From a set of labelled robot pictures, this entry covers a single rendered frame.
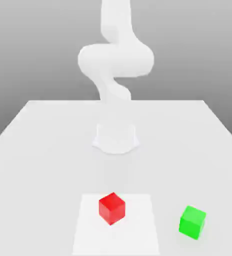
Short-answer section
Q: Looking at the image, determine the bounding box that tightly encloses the small green cube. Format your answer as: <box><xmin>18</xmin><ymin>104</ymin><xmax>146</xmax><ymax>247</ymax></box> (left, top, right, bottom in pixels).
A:
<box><xmin>178</xmin><ymin>205</ymin><xmax>207</xmax><ymax>241</ymax></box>

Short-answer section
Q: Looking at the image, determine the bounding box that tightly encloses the small red cube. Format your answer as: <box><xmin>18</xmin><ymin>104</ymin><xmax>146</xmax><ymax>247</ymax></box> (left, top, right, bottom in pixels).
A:
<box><xmin>98</xmin><ymin>191</ymin><xmax>126</xmax><ymax>226</ymax></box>

